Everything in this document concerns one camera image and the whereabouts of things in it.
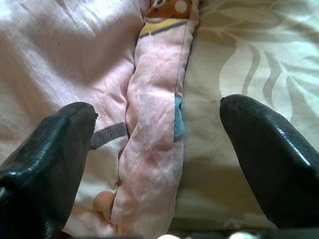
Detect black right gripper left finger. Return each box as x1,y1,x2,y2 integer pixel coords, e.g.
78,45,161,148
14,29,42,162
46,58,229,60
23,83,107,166
0,102,98,239

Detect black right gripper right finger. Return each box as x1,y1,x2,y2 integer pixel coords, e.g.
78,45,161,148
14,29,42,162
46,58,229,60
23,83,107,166
218,94,319,231

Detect pink cartoon print quilt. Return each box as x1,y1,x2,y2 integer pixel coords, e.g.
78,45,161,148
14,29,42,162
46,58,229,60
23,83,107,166
0,0,201,239

